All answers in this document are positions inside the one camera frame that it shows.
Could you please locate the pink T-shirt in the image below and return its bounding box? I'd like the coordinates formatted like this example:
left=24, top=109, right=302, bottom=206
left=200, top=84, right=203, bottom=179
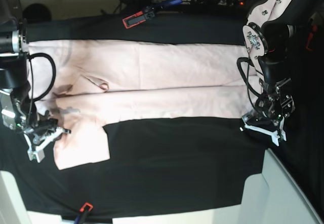
left=29, top=40, right=256, bottom=170

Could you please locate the red blue front clamp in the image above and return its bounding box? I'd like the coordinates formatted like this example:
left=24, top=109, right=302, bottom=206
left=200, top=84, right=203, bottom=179
left=74, top=202, right=93, bottom=224

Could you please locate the black table cloth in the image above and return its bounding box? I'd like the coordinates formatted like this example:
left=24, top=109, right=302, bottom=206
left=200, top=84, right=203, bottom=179
left=0, top=2, right=324, bottom=222

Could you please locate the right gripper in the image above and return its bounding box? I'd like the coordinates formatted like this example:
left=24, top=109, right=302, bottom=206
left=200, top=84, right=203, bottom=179
left=22, top=111, right=71, bottom=163

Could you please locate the white cabinet left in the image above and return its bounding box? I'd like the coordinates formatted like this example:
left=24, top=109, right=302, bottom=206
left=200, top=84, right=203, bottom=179
left=1, top=171, right=62, bottom=223

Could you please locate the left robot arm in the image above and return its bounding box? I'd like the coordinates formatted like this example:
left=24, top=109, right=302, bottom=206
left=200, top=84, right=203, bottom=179
left=237, top=0, right=321, bottom=146

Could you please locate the red clamp at right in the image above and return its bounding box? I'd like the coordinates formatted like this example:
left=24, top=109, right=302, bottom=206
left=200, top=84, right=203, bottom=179
left=305, top=25, right=318, bottom=52

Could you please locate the red black blue clamp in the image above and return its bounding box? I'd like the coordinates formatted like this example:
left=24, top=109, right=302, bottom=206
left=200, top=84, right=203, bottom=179
left=122, top=0, right=182, bottom=29

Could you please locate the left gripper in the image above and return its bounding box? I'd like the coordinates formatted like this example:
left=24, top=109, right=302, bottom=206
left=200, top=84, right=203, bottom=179
left=240, top=111, right=287, bottom=146

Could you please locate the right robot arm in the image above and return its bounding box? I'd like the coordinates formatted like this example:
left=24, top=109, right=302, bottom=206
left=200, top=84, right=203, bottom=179
left=1, top=0, right=71, bottom=162

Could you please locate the black power strip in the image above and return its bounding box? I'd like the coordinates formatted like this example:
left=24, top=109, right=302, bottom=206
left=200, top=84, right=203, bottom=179
left=189, top=0, right=245, bottom=7

